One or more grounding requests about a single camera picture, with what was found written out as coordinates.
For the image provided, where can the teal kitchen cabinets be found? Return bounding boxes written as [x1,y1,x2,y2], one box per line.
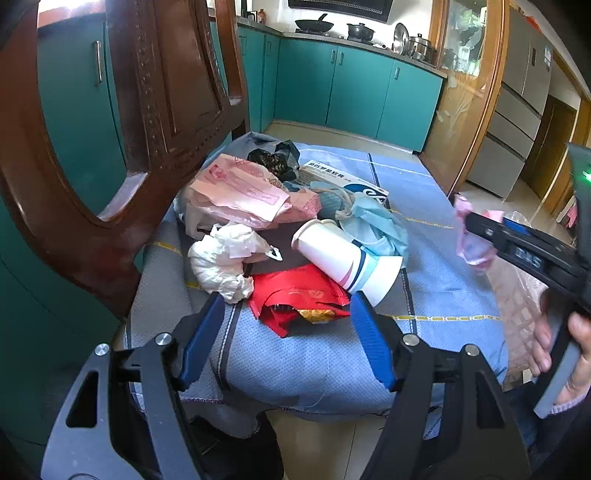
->
[0,14,448,462]

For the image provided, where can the steel pot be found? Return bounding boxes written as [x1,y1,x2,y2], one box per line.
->
[409,33,435,61]

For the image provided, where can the wooden framed glass door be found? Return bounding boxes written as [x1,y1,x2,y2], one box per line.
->
[418,0,511,195]

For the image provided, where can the black cooking pot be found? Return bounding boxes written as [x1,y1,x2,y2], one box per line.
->
[346,23,380,41]

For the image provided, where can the blue grey blanket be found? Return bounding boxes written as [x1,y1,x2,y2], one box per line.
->
[122,131,511,439]

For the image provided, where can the black wok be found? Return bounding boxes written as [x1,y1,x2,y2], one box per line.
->
[294,14,334,33]

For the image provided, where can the blue face mask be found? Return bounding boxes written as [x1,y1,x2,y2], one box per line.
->
[309,181,409,268]

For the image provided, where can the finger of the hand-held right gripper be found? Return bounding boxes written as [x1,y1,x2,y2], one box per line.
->
[464,210,557,287]
[502,217,577,252]

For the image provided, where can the brown wooden door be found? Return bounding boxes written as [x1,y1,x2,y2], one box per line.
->
[522,95,578,199]

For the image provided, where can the silver refrigerator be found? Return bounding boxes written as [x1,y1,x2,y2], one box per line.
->
[466,7,555,199]

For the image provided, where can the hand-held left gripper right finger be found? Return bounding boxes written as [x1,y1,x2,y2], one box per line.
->
[349,291,532,480]

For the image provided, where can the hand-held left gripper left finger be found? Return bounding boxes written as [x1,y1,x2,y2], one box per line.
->
[41,292,227,480]

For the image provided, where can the black range hood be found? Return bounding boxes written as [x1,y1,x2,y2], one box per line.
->
[287,0,394,23]

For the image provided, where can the white paper cup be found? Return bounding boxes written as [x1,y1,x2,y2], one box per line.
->
[291,218,404,309]

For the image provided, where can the pink plastic wrapper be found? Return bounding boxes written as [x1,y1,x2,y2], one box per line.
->
[455,194,506,266]

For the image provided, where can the black plastic bag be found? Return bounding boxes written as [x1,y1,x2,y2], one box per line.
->
[246,139,302,182]

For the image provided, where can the pink plastic bag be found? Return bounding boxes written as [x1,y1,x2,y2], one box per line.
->
[178,154,319,241]

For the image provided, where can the wooden chair back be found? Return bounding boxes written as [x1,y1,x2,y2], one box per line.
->
[0,0,252,324]

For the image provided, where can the white crumpled plastic bag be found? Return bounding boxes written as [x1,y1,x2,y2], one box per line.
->
[187,223,283,304]

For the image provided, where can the red packaging bag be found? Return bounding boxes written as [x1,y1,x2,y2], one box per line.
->
[249,271,352,337]

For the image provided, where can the person's right forearm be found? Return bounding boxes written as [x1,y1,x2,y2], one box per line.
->
[508,392,591,480]

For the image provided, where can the white blue medicine box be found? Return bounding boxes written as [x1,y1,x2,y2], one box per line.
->
[298,159,390,208]

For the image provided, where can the person's right hand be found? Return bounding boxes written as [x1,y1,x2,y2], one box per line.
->
[530,311,591,414]

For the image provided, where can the dark cloth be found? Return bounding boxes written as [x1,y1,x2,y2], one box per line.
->
[185,413,283,480]

